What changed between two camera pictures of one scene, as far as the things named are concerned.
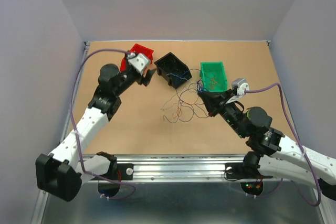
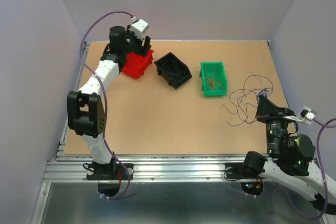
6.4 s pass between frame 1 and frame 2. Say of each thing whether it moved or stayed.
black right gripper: moved
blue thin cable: moved
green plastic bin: stayed
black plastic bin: stayed
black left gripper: moved
